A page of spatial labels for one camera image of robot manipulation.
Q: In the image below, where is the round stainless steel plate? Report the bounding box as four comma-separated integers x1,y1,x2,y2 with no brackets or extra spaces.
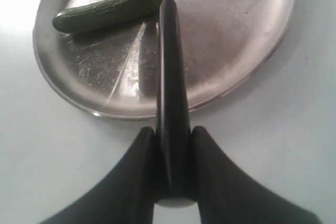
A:
33,0,296,120

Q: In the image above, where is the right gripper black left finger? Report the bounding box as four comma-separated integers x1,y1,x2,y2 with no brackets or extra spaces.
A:
44,127,160,224

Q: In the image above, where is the green cucumber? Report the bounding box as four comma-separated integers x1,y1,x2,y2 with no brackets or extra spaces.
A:
52,0,162,34

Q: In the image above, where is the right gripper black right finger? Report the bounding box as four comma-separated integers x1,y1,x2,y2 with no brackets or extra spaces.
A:
192,126,321,224

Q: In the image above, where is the black handled knife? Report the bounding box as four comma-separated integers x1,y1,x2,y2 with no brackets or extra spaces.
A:
154,0,195,208

